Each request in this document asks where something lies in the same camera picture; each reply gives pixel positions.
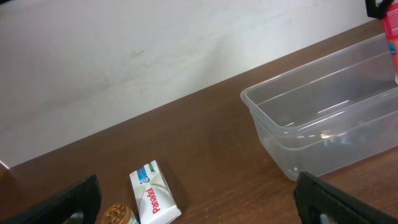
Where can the small jar gold lid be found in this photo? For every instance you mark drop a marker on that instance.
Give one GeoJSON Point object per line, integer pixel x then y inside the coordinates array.
{"type": "Point", "coordinates": [119, 214]}

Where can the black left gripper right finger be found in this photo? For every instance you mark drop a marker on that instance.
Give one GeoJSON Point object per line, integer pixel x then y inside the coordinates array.
{"type": "Point", "coordinates": [319, 202]}

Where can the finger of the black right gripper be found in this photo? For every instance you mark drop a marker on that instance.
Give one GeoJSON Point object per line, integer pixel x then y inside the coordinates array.
{"type": "Point", "coordinates": [377, 10]}

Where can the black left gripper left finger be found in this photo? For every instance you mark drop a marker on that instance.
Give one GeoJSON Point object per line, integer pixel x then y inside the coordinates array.
{"type": "Point", "coordinates": [79, 203]}

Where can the white Panadol box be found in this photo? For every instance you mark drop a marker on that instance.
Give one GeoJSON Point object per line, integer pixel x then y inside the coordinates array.
{"type": "Point", "coordinates": [155, 202]}

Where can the clear plastic container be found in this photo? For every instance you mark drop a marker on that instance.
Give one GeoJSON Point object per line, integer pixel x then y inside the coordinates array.
{"type": "Point", "coordinates": [329, 113]}

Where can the orange tablet tube white cap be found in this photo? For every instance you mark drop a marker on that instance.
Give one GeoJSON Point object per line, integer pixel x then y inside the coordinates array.
{"type": "Point", "coordinates": [390, 28]}

